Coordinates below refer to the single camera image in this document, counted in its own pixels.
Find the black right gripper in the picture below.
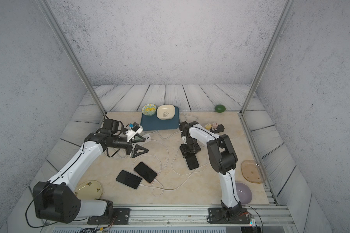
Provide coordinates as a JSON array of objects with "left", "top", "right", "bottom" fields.
[{"left": 179, "top": 139, "right": 200, "bottom": 157}]

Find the white charging cable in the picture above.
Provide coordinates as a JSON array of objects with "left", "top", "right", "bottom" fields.
[{"left": 131, "top": 139, "right": 171, "bottom": 197}]

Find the phone with pale green case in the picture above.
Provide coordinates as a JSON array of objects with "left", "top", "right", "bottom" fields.
[{"left": 185, "top": 153, "right": 199, "bottom": 170}]

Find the phone with pink case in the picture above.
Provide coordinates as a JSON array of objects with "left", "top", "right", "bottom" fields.
[{"left": 134, "top": 162, "right": 158, "bottom": 183}]

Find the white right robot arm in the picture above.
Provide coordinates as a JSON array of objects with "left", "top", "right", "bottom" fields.
[{"left": 179, "top": 121, "right": 246, "bottom": 220}]

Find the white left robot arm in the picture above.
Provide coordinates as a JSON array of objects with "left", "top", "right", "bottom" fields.
[{"left": 30, "top": 119, "right": 145, "bottom": 225}]

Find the black phone white edge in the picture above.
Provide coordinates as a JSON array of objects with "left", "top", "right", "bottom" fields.
[{"left": 116, "top": 170, "right": 142, "bottom": 189}]

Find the white power strip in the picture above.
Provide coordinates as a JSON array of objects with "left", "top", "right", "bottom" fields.
[{"left": 143, "top": 134, "right": 151, "bottom": 144}]

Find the dark teal tray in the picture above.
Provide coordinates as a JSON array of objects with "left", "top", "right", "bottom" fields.
[{"left": 140, "top": 107, "right": 179, "bottom": 131}]

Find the yellow charger plug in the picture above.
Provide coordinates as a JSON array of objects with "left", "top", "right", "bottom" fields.
[{"left": 204, "top": 123, "right": 212, "bottom": 131}]

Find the black power strip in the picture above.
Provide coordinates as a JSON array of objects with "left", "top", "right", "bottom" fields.
[{"left": 210, "top": 124, "right": 225, "bottom": 134}]

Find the colourful patterned small bowl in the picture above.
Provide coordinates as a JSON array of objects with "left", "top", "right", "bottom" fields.
[{"left": 142, "top": 103, "right": 157, "bottom": 117}]

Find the cream panda square bowl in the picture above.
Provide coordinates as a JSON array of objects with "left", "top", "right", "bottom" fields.
[{"left": 157, "top": 104, "right": 176, "bottom": 120}]

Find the green round fruit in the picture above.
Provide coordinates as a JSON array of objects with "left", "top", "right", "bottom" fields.
[{"left": 214, "top": 104, "right": 226, "bottom": 113}]

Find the pale yellow plate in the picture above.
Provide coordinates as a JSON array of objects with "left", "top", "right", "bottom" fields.
[{"left": 74, "top": 180, "right": 103, "bottom": 200}]

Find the purple plate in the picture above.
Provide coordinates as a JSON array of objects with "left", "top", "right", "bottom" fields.
[{"left": 235, "top": 182, "right": 253, "bottom": 204}]

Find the white cable front phone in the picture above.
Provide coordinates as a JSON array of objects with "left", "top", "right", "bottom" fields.
[{"left": 138, "top": 163, "right": 211, "bottom": 192}]

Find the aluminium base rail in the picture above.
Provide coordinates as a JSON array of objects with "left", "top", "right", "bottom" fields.
[{"left": 43, "top": 204, "right": 297, "bottom": 233}]

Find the aluminium left frame post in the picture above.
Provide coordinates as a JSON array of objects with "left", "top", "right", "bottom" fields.
[{"left": 36, "top": 0, "right": 107, "bottom": 116}]

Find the aluminium frame post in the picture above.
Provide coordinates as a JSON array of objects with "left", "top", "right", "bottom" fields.
[
  {"left": 240, "top": 0, "right": 295, "bottom": 115},
  {"left": 36, "top": 0, "right": 107, "bottom": 116}
]

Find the aluminium right frame post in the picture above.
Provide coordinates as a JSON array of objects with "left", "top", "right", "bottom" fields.
[{"left": 240, "top": 0, "right": 295, "bottom": 115}]

